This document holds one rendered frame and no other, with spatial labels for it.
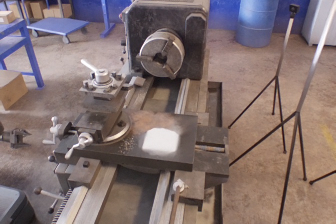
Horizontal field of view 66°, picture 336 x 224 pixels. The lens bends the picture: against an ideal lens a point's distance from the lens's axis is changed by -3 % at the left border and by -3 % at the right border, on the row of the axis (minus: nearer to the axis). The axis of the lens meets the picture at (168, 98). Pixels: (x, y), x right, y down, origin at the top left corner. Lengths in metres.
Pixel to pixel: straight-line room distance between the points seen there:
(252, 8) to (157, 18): 2.82
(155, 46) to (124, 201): 0.82
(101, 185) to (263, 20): 3.69
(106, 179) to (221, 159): 0.51
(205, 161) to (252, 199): 1.07
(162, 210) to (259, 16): 3.66
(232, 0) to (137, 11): 3.47
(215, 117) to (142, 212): 1.19
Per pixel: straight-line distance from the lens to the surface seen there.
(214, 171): 1.18
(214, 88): 2.55
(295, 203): 2.32
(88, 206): 1.16
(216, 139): 1.32
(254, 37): 4.47
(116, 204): 1.27
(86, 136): 1.13
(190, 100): 1.62
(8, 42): 3.30
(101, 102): 1.24
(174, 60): 1.52
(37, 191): 1.49
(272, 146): 2.67
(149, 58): 1.51
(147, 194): 1.29
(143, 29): 1.71
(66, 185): 1.42
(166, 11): 1.64
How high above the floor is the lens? 1.78
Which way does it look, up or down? 35 degrees down
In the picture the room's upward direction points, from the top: straight up
